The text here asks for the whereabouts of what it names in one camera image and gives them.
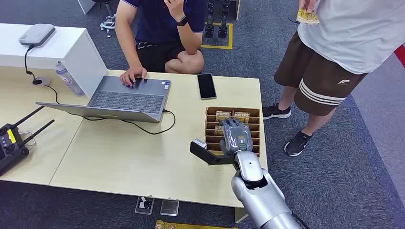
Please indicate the standing person's right hand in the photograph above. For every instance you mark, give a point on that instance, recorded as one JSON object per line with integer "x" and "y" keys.
{"x": 307, "y": 4}

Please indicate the seated person's right hand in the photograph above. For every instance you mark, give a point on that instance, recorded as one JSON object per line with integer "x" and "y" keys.
{"x": 133, "y": 75}

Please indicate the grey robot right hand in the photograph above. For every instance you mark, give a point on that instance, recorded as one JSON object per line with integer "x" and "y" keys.
{"x": 236, "y": 137}

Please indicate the seated person's left hand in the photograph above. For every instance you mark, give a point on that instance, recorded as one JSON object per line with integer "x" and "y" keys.
{"x": 175, "y": 8}

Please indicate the stack of gold cards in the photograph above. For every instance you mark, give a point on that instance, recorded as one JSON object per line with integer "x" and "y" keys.
{"x": 307, "y": 17}

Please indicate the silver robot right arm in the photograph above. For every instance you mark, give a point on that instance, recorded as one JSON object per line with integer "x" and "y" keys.
{"x": 262, "y": 196}

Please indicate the seated person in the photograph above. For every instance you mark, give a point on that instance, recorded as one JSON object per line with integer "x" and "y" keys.
{"x": 158, "y": 25}

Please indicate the wooden card organizer box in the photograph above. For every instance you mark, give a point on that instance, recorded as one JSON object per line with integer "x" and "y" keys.
{"x": 210, "y": 118}

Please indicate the standing person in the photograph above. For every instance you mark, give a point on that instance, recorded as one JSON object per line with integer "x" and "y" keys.
{"x": 348, "y": 34}

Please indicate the black wristwatch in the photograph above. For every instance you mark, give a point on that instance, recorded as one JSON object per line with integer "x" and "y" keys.
{"x": 183, "y": 21}

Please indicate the grey laptop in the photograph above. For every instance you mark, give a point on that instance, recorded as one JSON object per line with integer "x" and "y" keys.
{"x": 133, "y": 99}

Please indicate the black robot legs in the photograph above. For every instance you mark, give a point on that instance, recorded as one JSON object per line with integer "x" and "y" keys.
{"x": 216, "y": 22}

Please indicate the office chair base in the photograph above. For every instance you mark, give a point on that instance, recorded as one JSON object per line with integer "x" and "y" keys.
{"x": 109, "y": 22}

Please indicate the black smartphone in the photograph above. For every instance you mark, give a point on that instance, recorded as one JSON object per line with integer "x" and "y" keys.
{"x": 206, "y": 86}

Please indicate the clear plastic water bottle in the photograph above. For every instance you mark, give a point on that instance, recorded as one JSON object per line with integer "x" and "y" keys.
{"x": 69, "y": 80}

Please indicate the white cabinet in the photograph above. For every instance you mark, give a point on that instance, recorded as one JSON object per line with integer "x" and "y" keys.
{"x": 63, "y": 47}

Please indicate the pale desk leg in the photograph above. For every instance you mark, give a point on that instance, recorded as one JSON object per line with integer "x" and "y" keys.
{"x": 240, "y": 215}

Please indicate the white furniture piece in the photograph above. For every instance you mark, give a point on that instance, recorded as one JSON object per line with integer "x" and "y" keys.
{"x": 85, "y": 5}

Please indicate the grey flat box device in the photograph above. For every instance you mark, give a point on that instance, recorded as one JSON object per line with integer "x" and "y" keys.
{"x": 37, "y": 34}

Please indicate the gold patterned sheet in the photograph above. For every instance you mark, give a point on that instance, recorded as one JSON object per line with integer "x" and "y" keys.
{"x": 177, "y": 225}

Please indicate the red object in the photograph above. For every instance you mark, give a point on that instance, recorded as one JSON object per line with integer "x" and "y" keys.
{"x": 401, "y": 55}

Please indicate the black remote controller with antennas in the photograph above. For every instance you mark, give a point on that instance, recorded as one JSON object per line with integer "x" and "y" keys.
{"x": 11, "y": 148}

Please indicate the black wrist camera with pale box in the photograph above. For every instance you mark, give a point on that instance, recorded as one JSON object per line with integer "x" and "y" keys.
{"x": 205, "y": 153}

